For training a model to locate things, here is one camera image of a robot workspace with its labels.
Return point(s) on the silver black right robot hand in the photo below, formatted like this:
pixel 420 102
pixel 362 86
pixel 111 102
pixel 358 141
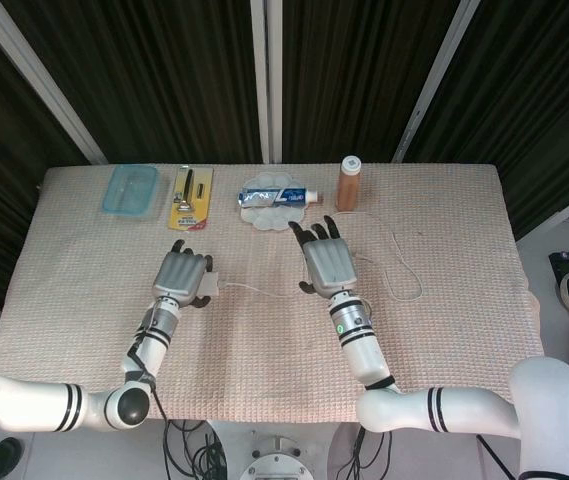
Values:
pixel 329 262

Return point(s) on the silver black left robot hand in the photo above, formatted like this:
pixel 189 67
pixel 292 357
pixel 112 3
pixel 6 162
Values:
pixel 179 275

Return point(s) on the white charger adapter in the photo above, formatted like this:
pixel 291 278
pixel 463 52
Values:
pixel 212 285

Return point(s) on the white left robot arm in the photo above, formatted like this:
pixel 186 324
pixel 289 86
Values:
pixel 24 407

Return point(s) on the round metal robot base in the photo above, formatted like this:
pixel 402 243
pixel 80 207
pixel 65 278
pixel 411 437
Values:
pixel 276 465

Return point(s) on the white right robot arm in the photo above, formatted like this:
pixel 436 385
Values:
pixel 364 350

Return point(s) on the razor in yellow blister pack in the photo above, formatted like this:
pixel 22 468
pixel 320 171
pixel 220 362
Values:
pixel 189 220

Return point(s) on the brown drink bottle white cap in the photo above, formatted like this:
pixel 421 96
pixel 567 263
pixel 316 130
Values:
pixel 348 192

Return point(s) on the blue white toothpaste tube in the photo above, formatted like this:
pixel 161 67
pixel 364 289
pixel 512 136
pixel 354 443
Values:
pixel 284 196

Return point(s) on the clear container with teal lid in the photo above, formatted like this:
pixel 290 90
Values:
pixel 129 190

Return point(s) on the beige waffle-weave tablecloth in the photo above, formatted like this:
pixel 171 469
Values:
pixel 264 360

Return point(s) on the dark pleated curtain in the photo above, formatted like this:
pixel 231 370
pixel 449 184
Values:
pixel 164 75

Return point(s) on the white frame post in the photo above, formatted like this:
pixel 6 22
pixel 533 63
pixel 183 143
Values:
pixel 39 75
pixel 266 75
pixel 439 75
pixel 564 210

